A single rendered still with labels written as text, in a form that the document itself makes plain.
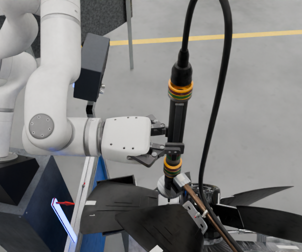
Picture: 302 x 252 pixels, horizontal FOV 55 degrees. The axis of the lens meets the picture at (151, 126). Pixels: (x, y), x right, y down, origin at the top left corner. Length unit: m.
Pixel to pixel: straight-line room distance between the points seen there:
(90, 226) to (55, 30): 0.54
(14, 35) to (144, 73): 2.28
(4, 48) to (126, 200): 0.63
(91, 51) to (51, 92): 0.81
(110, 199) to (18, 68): 0.60
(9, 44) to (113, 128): 0.57
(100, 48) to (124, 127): 0.81
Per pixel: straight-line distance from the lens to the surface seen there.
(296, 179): 2.59
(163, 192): 0.78
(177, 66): 0.48
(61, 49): 0.68
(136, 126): 0.62
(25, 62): 1.22
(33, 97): 0.58
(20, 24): 0.98
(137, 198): 0.93
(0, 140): 1.22
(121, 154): 0.59
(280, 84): 3.33
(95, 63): 1.30
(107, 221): 0.90
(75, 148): 0.62
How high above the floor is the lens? 2.01
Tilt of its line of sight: 49 degrees down
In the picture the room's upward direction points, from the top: straight up
